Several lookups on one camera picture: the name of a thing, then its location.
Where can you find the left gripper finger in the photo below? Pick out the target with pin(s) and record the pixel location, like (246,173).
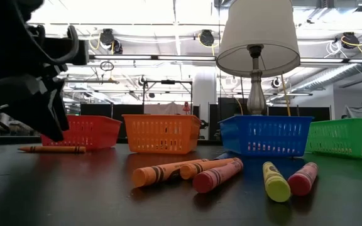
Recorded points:
(62,116)
(46,116)

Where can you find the red-pink plastic basket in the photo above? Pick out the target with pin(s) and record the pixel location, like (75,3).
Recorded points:
(90,132)

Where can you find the orange crayon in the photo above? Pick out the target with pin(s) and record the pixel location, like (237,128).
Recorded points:
(200,168)
(156,174)
(52,149)

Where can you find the black partition panel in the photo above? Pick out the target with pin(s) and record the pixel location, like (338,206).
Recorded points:
(96,110)
(310,111)

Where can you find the long ceiling light bar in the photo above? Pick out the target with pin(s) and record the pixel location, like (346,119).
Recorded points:
(341,60)
(137,57)

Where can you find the orange plastic basket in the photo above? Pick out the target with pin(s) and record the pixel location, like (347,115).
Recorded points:
(162,120)

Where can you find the white cloth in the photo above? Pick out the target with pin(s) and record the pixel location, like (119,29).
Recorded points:
(165,109)

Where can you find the small red hanging object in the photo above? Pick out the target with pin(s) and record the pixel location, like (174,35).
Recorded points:
(186,108)

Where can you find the pink crayon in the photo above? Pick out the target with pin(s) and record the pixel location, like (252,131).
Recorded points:
(302,180)
(212,179)

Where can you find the dark blue crayon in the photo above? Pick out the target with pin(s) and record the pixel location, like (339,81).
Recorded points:
(222,156)

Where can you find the blue plastic basket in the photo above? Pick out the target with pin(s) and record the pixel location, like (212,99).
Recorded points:
(262,122)

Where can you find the white shade table lamp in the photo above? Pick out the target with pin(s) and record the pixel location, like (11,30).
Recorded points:
(256,28)

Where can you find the yellow crayon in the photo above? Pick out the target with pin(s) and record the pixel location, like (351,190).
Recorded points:
(275,183)

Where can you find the green plastic basket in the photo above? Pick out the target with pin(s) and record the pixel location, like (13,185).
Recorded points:
(341,124)

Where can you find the grey cloth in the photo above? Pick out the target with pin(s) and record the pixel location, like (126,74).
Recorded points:
(360,111)

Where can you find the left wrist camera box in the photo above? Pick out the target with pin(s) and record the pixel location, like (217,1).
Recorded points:
(74,51)

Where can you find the black metal frame stand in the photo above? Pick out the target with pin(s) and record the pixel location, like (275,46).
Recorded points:
(168,81)

